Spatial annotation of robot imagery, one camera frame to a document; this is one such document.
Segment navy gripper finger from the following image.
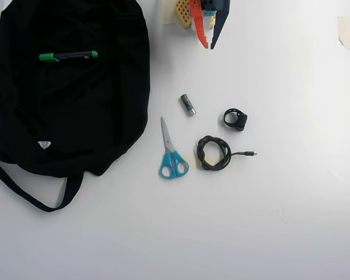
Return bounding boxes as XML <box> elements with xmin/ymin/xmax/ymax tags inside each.
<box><xmin>210</xmin><ymin>0</ymin><xmax>232</xmax><ymax>50</ymax></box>

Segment green capped black marker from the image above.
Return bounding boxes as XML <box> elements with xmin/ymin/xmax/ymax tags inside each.
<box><xmin>38</xmin><ymin>50</ymin><xmax>100</xmax><ymax>64</ymax></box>

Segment pale yellow tape patch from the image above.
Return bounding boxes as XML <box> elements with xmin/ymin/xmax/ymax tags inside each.
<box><xmin>188</xmin><ymin>153</ymin><xmax>232</xmax><ymax>170</ymax></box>

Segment blue handled scissors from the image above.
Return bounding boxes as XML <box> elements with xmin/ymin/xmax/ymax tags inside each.
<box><xmin>158</xmin><ymin>116</ymin><xmax>190</xmax><ymax>180</ymax></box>

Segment yellow perforated robot base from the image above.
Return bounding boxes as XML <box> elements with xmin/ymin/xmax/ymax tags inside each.
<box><xmin>174</xmin><ymin>0</ymin><xmax>217</xmax><ymax>30</ymax></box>

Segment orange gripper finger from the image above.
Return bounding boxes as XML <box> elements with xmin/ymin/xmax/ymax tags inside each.
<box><xmin>188</xmin><ymin>0</ymin><xmax>210</xmax><ymax>50</ymax></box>

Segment black fabric bag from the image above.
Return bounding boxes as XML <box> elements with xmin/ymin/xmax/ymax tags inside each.
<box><xmin>0</xmin><ymin>0</ymin><xmax>151</xmax><ymax>214</ymax></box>

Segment coiled black usb cable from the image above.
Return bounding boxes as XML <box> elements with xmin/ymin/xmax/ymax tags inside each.
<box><xmin>196</xmin><ymin>134</ymin><xmax>259</xmax><ymax>172</ymax></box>

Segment black plastic ring clamp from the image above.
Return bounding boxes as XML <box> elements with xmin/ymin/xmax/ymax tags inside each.
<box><xmin>222</xmin><ymin>107</ymin><xmax>249</xmax><ymax>131</ymax></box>

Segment black cylindrical battery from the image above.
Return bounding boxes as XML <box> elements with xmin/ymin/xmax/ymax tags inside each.
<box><xmin>179</xmin><ymin>93</ymin><xmax>197</xmax><ymax>118</ymax></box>

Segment beige masking tape strip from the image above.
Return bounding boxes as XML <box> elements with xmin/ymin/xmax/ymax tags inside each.
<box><xmin>337</xmin><ymin>15</ymin><xmax>350</xmax><ymax>52</ymax></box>
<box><xmin>160</xmin><ymin>0</ymin><xmax>177</xmax><ymax>26</ymax></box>

